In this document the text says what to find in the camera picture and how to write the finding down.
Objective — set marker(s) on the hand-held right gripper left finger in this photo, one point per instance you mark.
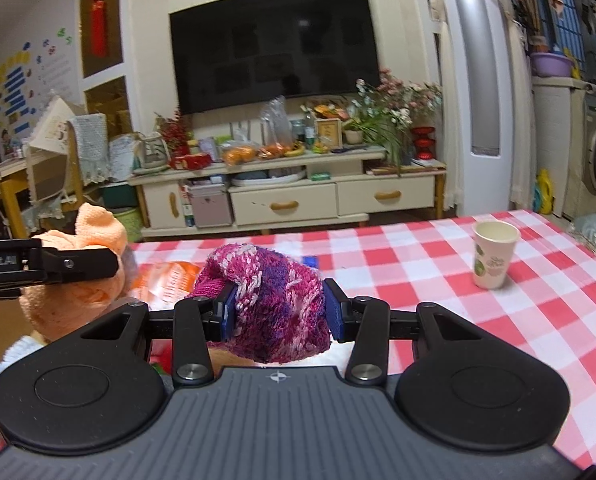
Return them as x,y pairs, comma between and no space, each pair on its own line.
229,317

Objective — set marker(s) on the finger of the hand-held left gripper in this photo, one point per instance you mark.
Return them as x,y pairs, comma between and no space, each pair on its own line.
82,265

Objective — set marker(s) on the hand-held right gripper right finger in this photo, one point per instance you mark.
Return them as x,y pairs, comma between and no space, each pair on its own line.
334,312

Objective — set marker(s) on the orange knitted plush toy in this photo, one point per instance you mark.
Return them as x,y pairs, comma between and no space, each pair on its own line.
97,225

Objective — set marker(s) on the purple knitted toy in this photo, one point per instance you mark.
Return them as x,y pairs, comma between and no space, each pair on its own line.
278,300

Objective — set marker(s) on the blue snack packet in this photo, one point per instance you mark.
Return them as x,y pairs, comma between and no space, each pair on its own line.
312,263

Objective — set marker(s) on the light green trash bin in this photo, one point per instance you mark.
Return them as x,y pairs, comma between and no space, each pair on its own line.
130,225

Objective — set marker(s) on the yellow wooden table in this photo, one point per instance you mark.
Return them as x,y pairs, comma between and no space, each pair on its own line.
15,205

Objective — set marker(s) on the wooden chair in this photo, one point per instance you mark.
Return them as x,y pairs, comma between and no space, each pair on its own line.
75,190

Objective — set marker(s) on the orange snack packet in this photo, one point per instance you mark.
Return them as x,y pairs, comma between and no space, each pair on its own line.
162,280

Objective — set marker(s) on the dark green container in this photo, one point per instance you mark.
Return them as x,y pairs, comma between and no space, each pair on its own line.
117,195

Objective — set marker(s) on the red white checkered tablecloth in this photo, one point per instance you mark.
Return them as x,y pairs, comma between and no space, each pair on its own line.
418,270

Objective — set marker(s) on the pink storage box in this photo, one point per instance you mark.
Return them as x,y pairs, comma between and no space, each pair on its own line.
210,210

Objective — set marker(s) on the white paper certificate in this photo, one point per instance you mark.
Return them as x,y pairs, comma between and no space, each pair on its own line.
125,157

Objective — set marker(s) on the cream television cabinet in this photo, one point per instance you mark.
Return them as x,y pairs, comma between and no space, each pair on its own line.
288,205

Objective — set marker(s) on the grey lace chair cover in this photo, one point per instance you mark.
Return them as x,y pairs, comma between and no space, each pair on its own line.
90,145

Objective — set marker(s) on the small green box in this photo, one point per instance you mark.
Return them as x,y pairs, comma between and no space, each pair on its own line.
320,176

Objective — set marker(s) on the white cartoon print cloth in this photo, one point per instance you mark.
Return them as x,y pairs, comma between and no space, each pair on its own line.
55,125

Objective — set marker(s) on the white round tray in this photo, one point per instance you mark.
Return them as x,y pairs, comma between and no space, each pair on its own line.
268,176

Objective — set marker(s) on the red berry branches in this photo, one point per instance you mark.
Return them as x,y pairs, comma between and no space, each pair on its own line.
172,132

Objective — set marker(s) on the small bag of oranges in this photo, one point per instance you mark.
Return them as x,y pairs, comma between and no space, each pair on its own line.
240,155

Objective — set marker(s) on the bananas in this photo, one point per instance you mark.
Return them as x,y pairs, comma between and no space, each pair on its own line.
295,151

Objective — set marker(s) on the paper cup with green print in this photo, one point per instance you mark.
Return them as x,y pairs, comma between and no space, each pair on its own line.
495,260

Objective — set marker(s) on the green plant in white pot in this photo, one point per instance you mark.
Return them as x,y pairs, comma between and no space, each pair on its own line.
373,132

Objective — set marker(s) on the plastic water bottle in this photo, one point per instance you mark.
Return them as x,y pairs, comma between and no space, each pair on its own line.
311,129

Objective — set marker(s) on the tall bag of oranges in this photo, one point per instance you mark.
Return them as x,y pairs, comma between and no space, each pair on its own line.
278,130

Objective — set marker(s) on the red vase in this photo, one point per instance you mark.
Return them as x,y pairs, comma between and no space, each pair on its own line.
423,142

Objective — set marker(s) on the pink white flower bouquet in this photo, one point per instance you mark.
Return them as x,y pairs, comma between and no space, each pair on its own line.
403,95

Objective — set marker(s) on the red hanging knot decoration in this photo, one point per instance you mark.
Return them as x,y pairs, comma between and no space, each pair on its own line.
97,25

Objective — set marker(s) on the yellow detergent bottle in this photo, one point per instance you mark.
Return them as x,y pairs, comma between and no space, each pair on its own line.
544,192

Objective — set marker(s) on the white tower air conditioner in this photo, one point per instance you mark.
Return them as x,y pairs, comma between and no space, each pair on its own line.
483,110

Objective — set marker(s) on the white laundry cabinet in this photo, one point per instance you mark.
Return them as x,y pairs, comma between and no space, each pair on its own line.
553,150

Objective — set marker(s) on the black television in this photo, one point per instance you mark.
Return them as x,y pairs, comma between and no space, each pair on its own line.
273,45

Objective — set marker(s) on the purple plastic basin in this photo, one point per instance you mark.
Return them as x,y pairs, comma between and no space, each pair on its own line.
550,65

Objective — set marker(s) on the wooden picture frame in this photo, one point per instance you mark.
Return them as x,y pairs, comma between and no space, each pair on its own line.
328,134

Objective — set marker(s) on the wall poster with blue strips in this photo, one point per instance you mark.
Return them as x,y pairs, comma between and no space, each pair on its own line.
15,85

